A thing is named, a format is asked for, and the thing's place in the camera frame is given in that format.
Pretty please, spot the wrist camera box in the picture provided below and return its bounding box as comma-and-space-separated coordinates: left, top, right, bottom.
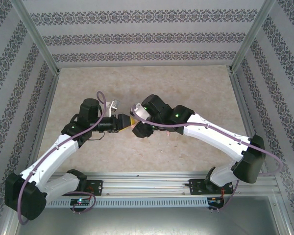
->
132, 102, 150, 123
105, 98, 121, 118

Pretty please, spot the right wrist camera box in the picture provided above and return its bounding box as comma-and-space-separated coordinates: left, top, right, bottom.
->
132, 102, 150, 123

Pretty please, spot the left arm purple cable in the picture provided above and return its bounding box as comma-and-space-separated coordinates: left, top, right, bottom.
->
17, 91, 107, 225

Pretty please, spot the white slotted cable duct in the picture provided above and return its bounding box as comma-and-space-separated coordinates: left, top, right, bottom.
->
46, 197, 209, 208

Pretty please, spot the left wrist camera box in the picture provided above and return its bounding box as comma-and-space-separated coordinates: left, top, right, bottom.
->
105, 98, 121, 118

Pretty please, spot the aluminium frame post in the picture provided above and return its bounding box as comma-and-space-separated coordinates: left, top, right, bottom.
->
229, 0, 279, 73
13, 0, 61, 74

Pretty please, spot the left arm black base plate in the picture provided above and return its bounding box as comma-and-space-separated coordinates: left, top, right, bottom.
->
84, 180, 104, 196

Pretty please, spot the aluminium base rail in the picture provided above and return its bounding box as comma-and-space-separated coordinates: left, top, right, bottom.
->
46, 171, 279, 196

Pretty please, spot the aluminium side rail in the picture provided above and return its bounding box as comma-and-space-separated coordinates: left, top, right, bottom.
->
229, 70, 278, 176
23, 70, 62, 174

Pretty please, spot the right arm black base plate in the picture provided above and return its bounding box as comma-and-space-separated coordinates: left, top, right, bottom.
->
189, 178, 235, 196

